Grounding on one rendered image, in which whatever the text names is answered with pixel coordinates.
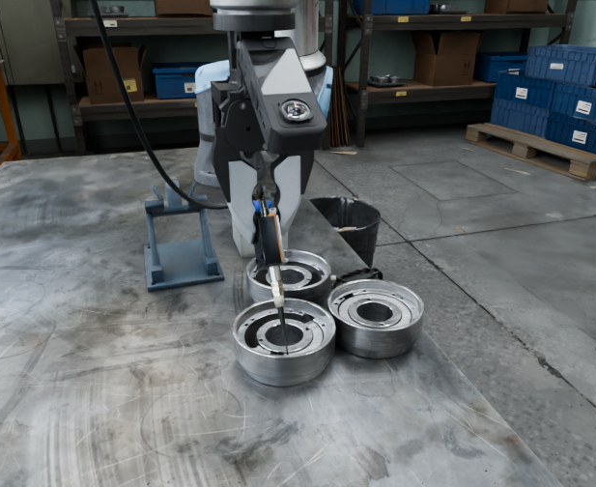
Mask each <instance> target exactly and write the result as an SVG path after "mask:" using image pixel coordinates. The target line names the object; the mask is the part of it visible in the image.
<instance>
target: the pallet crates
mask: <svg viewBox="0 0 596 487"><path fill-rule="evenodd" d="M544 47H551V48H544ZM527 55H528V56H527V62H526V67H525V70H514V71H502V72H497V78H496V80H497V83H496V88H495V95H494V96H493V98H494V102H493V104H492V106H493V109H492V115H491V121H490V122H489V123H484V125H483V124H474V125H468V127H467V134H466V140H465V142H468V143H470V144H473V145H476V146H479V147H482V148H485V149H488V150H491V151H493V152H496V153H499V154H502V155H505V156H508V157H511V158H515V159H518V160H521V161H524V162H527V163H530V164H533V165H536V166H539V167H542V168H544V169H547V170H550V171H553V172H555V173H558V174H561V175H564V176H567V177H570V178H573V179H576V180H579V181H581V182H584V183H588V182H593V181H595V178H596V47H591V46H580V45H570V44H553V45H535V46H529V52H528V54H527ZM510 72H519V74H512V73H510ZM487 133H488V134H490V135H493V136H494V138H497V139H500V140H503V141H507V142H510V143H513V144H514V146H513V150H509V149H506V148H502V147H499V146H497V145H494V144H491V143H488V142H486V138H487ZM537 151H538V152H541V153H544V154H548V155H551V156H554V157H557V158H562V159H566V160H569V161H571V164H570V168H569V169H568V168H565V167H562V166H559V165H556V164H553V163H549V162H546V161H544V160H541V159H538V158H535V155H536V152H537Z"/></svg>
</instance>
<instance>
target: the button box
mask: <svg viewBox="0 0 596 487"><path fill-rule="evenodd" d="M270 214H276V208H270ZM232 225H233V239H234V241H235V244H236V246H237V248H238V251H239V253H240V255H241V258H246V257H253V256H256V255H255V249H254V244H249V243H248V241H247V240H246V239H245V238H244V237H243V235H242V234H241V232H240V231H239V229H238V227H237V225H236V223H235V221H234V219H233V217H232ZM282 243H283V248H284V249H288V231H287V232H286V234H285V235H284V237H283V239H282Z"/></svg>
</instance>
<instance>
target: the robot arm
mask: <svg viewBox="0 0 596 487"><path fill-rule="evenodd" d="M210 4H211V6H212V7H213V8H214V9H217V13H213V29H214V30H219V31H227V38H228V55H229V60H227V61H221V62H216V63H211V64H208V65H205V66H202V67H200V68H199V69H198V70H197V72H196V74H195V83H196V90H195V94H196V99H197V111H198V123H199V134H200V144H199V149H198V153H197V157H196V160H195V164H194V179H195V181H196V182H197V183H199V184H201V185H204V186H213V187H221V189H222V192H223V194H224V196H225V199H226V202H227V205H228V207H229V210H230V212H231V214H232V217H233V219H234V221H235V223H236V225H237V227H238V229H239V231H240V232H241V234H242V235H243V237H244V238H245V239H246V240H247V241H248V243H249V244H255V239H256V234H257V229H256V226H255V223H254V219H253V217H254V215H255V210H256V209H255V205H254V203H253V201H252V192H253V190H254V188H255V186H256V185H257V183H259V182H261V181H263V180H264V179H265V178H266V177H267V167H266V163H265V161H264V158H263V155H262V152H261V151H270V153H272V154H277V159H276V160H275V161H274V162H273V163H272V164H271V165H270V176H271V178H272V180H273V181H274V183H275V186H276V194H275V197H274V200H273V202H274V206H275V208H276V214H275V215H278V218H279V224H280V230H281V236H282V239H283V237H284V235H285V234H286V232H287V231H288V229H289V227H290V226H291V224H292V222H293V220H294V217H295V215H296V213H297V211H298V206H299V204H300V201H301V197H302V194H304V192H305V190H306V186H307V183H308V180H309V177H310V173H311V170H312V167H313V162H314V150H319V149H320V148H321V145H322V141H323V138H324V134H325V131H326V125H327V122H326V116H327V112H328V107H329V101H330V94H331V85H332V78H333V69H332V68H330V67H329V66H326V57H325V56H324V55H323V54H322V53H321V52H320V51H319V50H318V16H319V0H210Z"/></svg>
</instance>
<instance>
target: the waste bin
mask: <svg viewBox="0 0 596 487"><path fill-rule="evenodd" d="M308 200H309V201H310V202H311V203H312V204H313V205H314V206H315V208H316V209H317V210H318V211H319V212H320V213H321V214H322V215H323V217H324V218H325V219H326V220H327V221H328V222H329V223H330V225H331V226H332V227H336V228H337V227H339V229H342V228H344V227H356V229H354V230H343V231H337V233H338V234H339V235H340V236H341V237H342V238H343V239H344V240H345V242H346V243H347V244H348V245H349V246H350V247H351V248H352V249H353V251H354V252H355V253H356V254H357V255H358V256H359V257H360V259H361V260H362V261H363V262H364V263H365V264H366V265H367V266H368V267H369V268H372V264H373V257H374V252H375V249H376V245H377V238H378V231H379V224H380V222H381V214H380V212H379V211H378V210H377V209H376V208H375V207H373V206H371V205H369V204H367V203H365V202H363V201H360V200H357V199H353V198H348V197H338V196H324V197H315V198H309V199H308Z"/></svg>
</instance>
